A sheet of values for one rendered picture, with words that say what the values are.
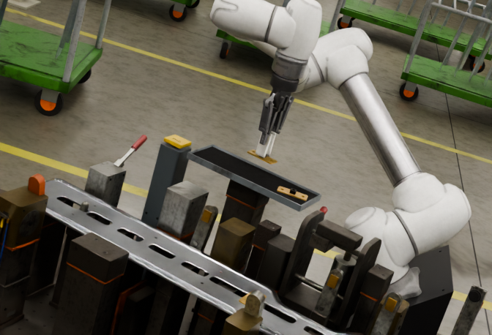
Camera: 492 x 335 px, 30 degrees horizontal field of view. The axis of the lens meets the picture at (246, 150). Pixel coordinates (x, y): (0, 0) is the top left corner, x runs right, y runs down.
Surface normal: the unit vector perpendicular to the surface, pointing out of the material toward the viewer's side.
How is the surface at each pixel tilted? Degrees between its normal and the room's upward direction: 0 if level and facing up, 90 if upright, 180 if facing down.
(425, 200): 56
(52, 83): 90
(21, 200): 0
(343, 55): 60
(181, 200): 90
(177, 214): 90
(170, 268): 0
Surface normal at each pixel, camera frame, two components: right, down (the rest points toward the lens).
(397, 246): 0.15, 0.10
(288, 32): -0.23, 0.26
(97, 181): -0.47, 0.18
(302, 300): 0.27, -0.90
